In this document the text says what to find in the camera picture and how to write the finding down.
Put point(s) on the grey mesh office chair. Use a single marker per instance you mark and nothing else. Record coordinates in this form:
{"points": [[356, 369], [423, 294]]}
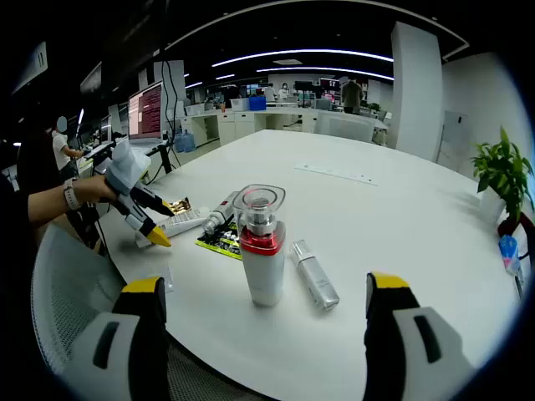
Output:
{"points": [[71, 301]]}

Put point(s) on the green plant white pot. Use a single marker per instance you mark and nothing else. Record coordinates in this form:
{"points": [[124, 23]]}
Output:
{"points": [[503, 167]]}

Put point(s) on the white wristwatch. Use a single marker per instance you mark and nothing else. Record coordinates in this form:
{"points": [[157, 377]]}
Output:
{"points": [[72, 193]]}

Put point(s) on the person's left hand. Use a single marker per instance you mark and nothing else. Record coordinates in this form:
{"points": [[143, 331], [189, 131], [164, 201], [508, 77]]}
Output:
{"points": [[96, 190]]}

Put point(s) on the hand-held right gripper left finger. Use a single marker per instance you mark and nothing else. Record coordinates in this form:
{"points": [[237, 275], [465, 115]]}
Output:
{"points": [[125, 346]]}

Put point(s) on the computer monitor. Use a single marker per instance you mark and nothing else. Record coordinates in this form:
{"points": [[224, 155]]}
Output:
{"points": [[146, 113]]}

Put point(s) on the dark red plant pot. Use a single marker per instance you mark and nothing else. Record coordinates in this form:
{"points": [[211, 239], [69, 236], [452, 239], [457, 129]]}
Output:
{"points": [[510, 227]]}

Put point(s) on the green black packet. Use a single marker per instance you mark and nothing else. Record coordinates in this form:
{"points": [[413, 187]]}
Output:
{"points": [[221, 247]]}

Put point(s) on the blue plastic packet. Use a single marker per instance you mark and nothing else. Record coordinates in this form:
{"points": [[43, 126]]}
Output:
{"points": [[509, 252]]}

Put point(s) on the white office chair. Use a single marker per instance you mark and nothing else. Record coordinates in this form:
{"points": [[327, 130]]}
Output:
{"points": [[344, 127]]}

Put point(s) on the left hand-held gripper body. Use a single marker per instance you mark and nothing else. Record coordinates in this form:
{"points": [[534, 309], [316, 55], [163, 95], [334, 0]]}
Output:
{"points": [[125, 167]]}

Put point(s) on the blue water jug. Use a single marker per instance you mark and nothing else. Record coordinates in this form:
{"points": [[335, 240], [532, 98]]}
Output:
{"points": [[185, 141]]}

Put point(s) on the gold foil sachet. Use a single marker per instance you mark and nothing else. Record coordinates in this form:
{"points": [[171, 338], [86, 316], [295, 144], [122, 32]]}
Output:
{"points": [[180, 205]]}

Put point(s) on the hanging black monitor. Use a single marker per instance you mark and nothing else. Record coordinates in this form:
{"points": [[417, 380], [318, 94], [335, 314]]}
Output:
{"points": [[91, 78]]}

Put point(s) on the small white skincare bottle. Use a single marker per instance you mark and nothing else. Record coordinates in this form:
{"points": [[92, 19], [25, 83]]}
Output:
{"points": [[217, 217], [315, 277]]}

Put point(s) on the large white skincare bottle red collar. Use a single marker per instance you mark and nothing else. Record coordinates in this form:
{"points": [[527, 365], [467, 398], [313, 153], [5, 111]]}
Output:
{"points": [[267, 271]]}

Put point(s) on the blue storage box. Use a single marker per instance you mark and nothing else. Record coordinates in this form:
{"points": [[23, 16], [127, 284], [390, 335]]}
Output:
{"points": [[258, 104]]}

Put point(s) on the white skincare tube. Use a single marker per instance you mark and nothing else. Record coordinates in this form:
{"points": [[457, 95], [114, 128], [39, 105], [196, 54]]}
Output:
{"points": [[188, 220]]}

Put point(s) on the white standing desk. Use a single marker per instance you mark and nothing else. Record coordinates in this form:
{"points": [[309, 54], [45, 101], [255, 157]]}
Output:
{"points": [[125, 152]]}

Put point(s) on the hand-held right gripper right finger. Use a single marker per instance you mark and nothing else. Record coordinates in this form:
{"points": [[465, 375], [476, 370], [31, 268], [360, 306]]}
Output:
{"points": [[401, 346]]}

